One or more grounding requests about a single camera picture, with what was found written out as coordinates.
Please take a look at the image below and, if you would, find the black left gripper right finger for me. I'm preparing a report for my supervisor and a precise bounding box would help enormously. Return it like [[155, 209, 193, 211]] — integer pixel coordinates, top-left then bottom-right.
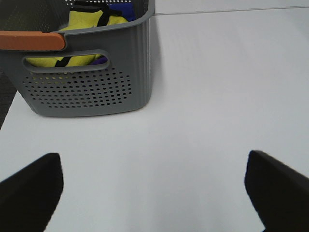
[[244, 150, 309, 232]]

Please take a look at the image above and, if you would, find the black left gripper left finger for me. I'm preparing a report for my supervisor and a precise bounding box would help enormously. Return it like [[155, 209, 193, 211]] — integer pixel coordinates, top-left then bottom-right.
[[0, 153, 63, 232]]

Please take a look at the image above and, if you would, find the yellow cloth with black trim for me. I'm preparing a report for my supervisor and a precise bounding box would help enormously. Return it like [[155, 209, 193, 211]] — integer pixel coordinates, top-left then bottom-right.
[[26, 1, 128, 68]]

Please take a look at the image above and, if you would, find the blue cloth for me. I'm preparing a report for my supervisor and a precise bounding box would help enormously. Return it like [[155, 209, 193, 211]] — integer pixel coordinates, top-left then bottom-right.
[[91, 1, 139, 66]]

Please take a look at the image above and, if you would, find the orange basket handle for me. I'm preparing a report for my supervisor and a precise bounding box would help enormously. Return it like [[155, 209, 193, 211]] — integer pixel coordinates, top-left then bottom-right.
[[0, 30, 66, 51]]

